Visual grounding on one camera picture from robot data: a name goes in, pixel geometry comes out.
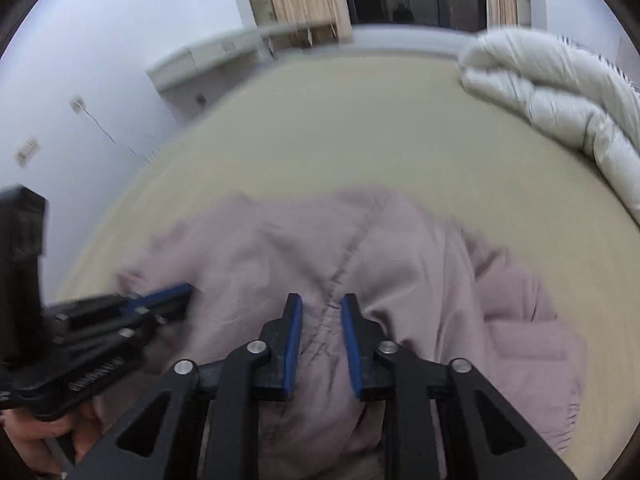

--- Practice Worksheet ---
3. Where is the white router cable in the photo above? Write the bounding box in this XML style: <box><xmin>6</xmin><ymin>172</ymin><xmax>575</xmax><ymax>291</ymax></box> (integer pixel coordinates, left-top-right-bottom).
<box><xmin>79</xmin><ymin>106</ymin><xmax>156</xmax><ymax>162</ymax></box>

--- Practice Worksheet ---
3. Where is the white folded duvet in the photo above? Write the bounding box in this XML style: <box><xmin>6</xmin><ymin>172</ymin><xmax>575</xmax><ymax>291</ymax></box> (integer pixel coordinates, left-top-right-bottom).
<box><xmin>458</xmin><ymin>26</ymin><xmax>639</xmax><ymax>220</ymax></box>

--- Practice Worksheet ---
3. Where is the mauve down jacket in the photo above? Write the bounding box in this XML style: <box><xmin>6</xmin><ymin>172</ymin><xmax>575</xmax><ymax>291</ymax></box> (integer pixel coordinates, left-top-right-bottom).
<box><xmin>102</xmin><ymin>185</ymin><xmax>589</xmax><ymax>480</ymax></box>

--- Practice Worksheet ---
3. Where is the olive green bed sheet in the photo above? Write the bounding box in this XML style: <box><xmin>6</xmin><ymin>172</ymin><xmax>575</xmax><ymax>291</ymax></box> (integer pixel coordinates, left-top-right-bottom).
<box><xmin>60</xmin><ymin>55</ymin><xmax>639</xmax><ymax>479</ymax></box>

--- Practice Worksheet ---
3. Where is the wall socket plate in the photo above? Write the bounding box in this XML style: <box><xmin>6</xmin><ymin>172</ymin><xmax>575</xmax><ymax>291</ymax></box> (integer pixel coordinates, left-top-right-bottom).
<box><xmin>70</xmin><ymin>96</ymin><xmax>86</xmax><ymax>114</ymax></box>

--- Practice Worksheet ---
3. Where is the left hand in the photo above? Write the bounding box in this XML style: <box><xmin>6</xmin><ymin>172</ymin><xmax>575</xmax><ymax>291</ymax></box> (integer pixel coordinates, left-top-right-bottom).
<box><xmin>1</xmin><ymin>402</ymin><xmax>102</xmax><ymax>474</ymax></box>

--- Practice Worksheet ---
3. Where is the white wall desk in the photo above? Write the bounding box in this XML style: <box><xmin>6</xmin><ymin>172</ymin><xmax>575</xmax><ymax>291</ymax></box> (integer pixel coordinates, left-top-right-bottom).
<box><xmin>146</xmin><ymin>22</ymin><xmax>340</xmax><ymax>117</ymax></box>

